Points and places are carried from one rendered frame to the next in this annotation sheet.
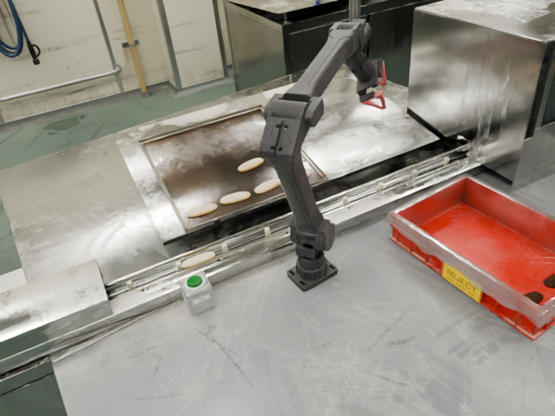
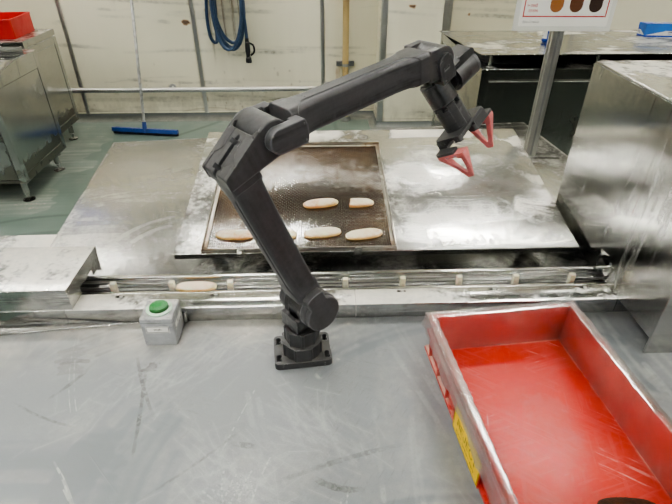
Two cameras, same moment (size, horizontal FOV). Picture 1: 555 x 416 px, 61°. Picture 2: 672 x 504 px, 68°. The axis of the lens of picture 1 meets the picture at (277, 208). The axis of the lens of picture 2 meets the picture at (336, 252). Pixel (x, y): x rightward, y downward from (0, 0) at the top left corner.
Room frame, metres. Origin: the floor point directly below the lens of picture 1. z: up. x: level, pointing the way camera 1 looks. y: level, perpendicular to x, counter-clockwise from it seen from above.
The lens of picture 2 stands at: (0.27, -0.42, 1.60)
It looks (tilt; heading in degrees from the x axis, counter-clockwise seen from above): 34 degrees down; 21
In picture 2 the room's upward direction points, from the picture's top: straight up
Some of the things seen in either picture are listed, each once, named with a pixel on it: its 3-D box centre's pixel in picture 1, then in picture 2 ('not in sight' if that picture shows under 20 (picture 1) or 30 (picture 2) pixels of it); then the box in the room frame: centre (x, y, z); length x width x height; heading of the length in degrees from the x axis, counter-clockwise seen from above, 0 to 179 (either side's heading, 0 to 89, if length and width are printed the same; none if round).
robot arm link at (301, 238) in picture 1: (310, 236); (307, 305); (0.98, -0.08, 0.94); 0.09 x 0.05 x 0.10; 151
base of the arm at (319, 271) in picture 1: (311, 263); (301, 339); (0.95, -0.08, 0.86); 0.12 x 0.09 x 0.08; 119
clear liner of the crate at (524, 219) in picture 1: (494, 243); (549, 413); (0.93, -0.56, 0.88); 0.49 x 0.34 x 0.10; 29
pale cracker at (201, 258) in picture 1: (198, 259); (196, 285); (1.03, 0.24, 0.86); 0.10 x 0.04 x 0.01; 113
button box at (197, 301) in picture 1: (198, 296); (164, 326); (0.90, 0.24, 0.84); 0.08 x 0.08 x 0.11; 23
